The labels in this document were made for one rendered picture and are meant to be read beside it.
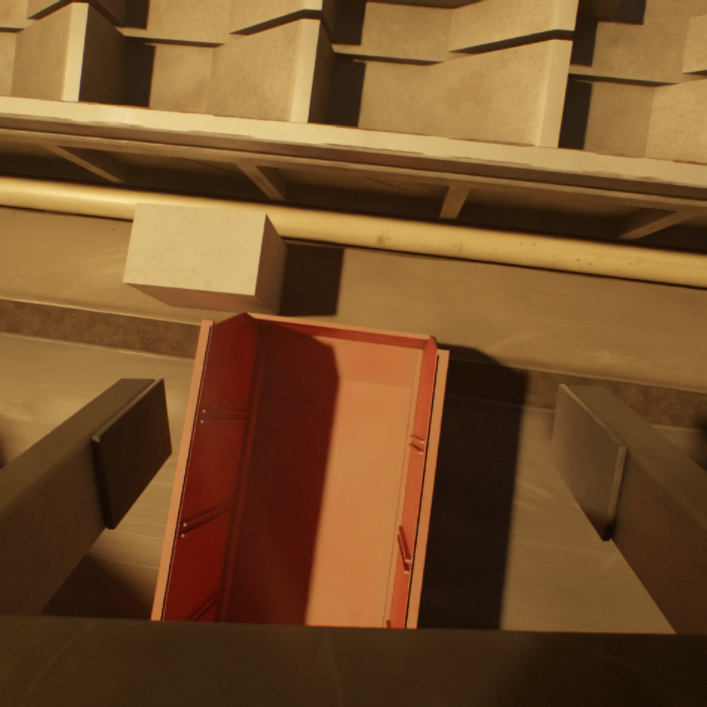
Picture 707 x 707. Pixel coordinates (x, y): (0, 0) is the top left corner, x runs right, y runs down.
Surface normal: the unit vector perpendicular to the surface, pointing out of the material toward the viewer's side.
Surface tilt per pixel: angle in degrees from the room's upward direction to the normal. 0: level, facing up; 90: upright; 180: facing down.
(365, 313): 0
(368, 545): 0
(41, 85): 32
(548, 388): 12
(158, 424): 92
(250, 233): 0
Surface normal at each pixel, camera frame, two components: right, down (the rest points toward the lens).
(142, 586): -0.07, -0.13
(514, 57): -0.58, -0.03
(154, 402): 1.00, 0.01
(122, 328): -0.05, 0.10
